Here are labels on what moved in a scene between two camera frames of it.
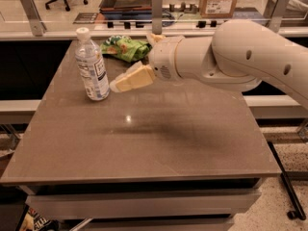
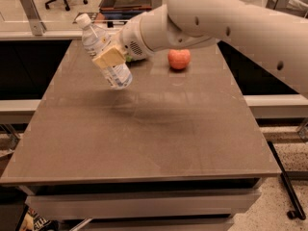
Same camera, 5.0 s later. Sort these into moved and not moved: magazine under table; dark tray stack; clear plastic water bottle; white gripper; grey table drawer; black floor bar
Moved: clear plastic water bottle; white gripper
Not moved: magazine under table; black floor bar; grey table drawer; dark tray stack
